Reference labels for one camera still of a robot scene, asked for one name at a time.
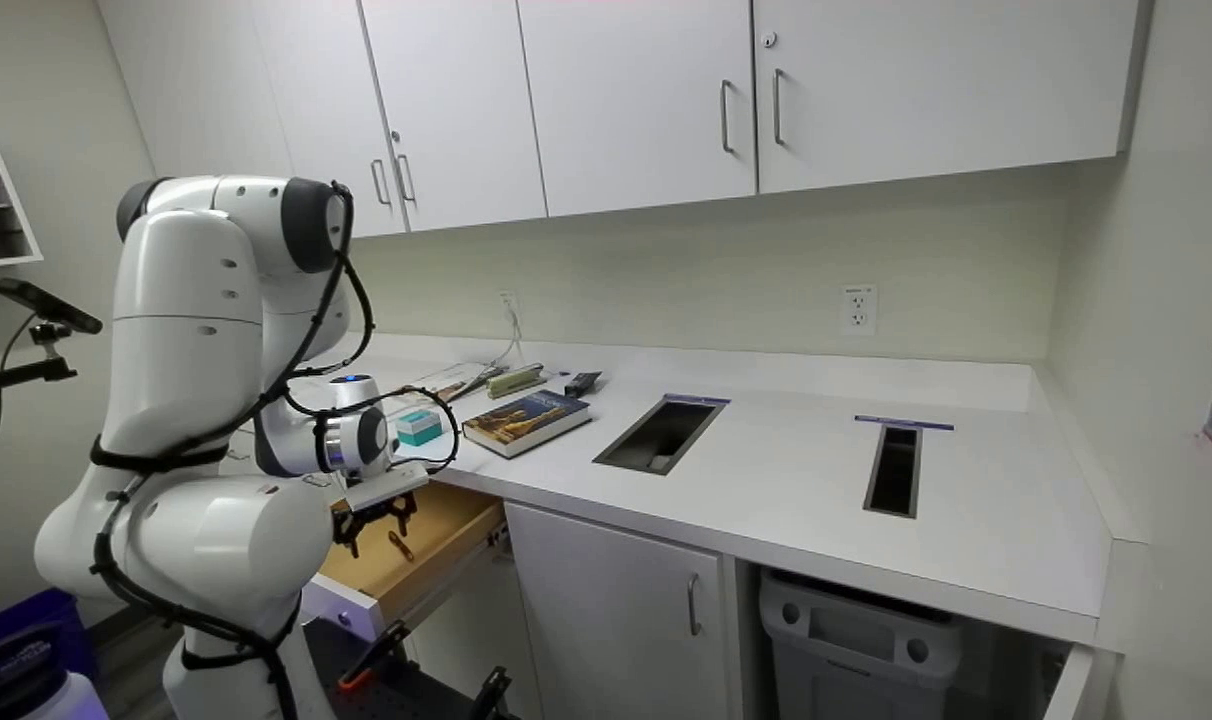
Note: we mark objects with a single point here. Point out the beige stapler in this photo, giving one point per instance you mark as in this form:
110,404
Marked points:
517,380

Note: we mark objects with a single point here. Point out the blue plastic bin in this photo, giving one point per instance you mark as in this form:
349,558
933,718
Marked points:
37,619

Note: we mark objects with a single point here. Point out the open white cabinet door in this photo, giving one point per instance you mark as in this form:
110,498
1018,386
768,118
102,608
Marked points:
1068,687

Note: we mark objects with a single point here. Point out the wooden drawer white front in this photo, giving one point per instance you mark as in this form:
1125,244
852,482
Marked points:
417,562

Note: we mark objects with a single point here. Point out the dark blue hardcover book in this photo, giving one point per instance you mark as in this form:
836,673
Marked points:
528,420

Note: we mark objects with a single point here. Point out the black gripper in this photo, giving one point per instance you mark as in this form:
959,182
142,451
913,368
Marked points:
380,509

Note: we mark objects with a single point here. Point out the black camera on stand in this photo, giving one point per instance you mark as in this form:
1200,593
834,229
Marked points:
45,304

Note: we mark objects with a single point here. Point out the white upper cabinet door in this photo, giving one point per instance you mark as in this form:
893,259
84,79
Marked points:
448,105
948,81
628,92
246,92

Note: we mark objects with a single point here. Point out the white lower cabinet door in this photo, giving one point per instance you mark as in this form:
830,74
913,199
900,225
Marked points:
605,626

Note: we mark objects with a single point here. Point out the small black flat device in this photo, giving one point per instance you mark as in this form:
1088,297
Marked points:
581,380

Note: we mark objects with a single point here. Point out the white wall power outlet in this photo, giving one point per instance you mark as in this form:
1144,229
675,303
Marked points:
860,311

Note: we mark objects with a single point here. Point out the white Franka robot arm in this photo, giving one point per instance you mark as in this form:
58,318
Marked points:
188,304

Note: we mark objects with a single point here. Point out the magazine stack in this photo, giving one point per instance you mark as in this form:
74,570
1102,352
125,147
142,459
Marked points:
463,380

